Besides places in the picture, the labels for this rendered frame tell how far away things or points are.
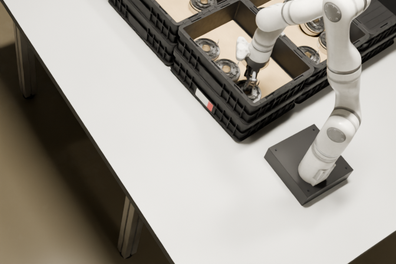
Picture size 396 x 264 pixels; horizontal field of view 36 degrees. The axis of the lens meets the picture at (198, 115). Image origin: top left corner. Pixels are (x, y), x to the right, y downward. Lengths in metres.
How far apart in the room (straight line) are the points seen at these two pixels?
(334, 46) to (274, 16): 0.23
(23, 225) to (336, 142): 1.42
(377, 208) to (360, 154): 0.22
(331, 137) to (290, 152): 0.29
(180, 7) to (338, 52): 0.85
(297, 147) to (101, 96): 0.71
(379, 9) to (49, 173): 1.57
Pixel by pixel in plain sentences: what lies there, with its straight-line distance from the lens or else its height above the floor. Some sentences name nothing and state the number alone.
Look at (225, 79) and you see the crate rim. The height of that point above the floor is 0.93.
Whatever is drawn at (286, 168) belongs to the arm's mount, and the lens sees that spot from 2.06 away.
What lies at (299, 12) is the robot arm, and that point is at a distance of 1.71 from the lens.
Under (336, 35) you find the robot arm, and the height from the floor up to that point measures 1.37.
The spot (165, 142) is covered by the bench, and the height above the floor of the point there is 0.70.
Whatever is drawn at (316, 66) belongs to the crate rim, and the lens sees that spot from 2.14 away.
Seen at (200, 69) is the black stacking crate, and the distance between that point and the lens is 2.11.
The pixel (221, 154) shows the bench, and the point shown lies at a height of 0.70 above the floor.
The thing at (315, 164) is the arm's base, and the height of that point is 0.87.
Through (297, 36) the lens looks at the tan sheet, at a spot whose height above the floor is 0.83.
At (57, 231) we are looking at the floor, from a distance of 2.69.
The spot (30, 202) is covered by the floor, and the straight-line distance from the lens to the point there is 2.75.
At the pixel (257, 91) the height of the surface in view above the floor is 0.86.
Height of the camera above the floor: 2.46
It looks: 54 degrees down
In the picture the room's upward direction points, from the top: 17 degrees clockwise
